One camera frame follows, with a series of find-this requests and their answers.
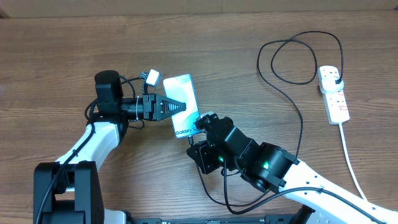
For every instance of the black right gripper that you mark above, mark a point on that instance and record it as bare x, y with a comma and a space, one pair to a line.
207, 157

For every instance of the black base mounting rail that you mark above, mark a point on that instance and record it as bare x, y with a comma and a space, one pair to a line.
268, 219

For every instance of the blue Samsung Galaxy smartphone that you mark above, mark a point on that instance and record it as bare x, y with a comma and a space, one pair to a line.
181, 88

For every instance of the white power strip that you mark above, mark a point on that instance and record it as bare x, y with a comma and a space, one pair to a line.
335, 103

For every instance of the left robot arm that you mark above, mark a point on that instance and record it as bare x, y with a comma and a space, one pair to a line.
68, 190

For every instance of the white charger adapter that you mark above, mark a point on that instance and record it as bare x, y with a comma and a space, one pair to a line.
331, 85

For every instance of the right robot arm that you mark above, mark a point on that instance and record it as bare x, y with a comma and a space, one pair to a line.
268, 167

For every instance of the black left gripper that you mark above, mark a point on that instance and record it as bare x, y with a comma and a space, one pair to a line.
153, 106

